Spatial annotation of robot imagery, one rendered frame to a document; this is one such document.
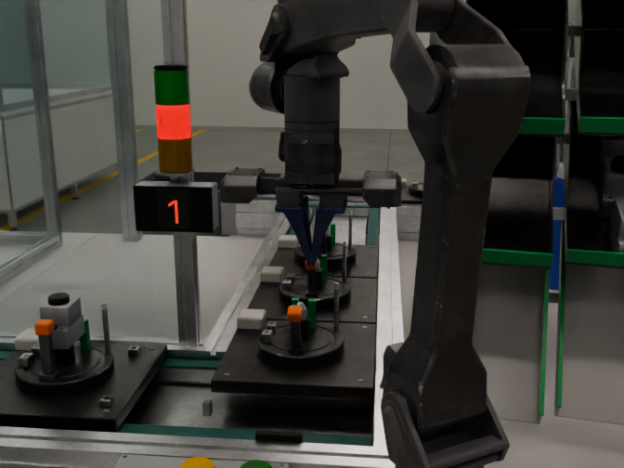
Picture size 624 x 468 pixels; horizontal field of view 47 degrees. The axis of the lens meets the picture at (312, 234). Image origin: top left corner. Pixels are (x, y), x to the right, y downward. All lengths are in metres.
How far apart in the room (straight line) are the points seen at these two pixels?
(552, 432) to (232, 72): 10.77
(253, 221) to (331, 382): 1.20
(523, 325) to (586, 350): 0.09
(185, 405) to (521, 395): 0.50
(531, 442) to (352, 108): 10.47
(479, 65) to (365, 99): 10.98
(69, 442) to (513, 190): 0.68
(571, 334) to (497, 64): 0.58
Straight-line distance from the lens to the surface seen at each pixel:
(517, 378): 0.99
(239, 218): 2.23
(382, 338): 1.25
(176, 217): 1.11
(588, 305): 1.06
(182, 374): 1.20
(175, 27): 1.12
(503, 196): 1.02
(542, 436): 1.21
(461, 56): 0.51
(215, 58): 11.78
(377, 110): 11.49
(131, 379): 1.12
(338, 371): 1.11
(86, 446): 0.99
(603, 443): 1.23
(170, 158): 1.10
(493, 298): 1.04
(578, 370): 1.03
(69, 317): 1.10
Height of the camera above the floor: 1.46
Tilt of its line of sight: 16 degrees down
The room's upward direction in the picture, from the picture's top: straight up
